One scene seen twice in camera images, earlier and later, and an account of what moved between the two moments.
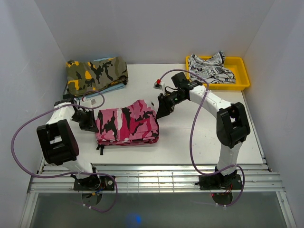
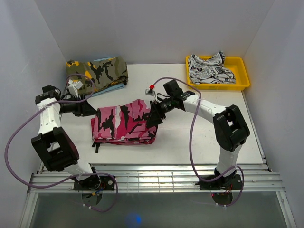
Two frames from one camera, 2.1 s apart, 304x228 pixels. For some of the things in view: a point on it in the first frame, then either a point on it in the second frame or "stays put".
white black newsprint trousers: [213, 70] stays put
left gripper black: [91, 125] → [84, 109]
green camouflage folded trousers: [84, 76] stays put
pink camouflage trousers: [134, 125] stays put
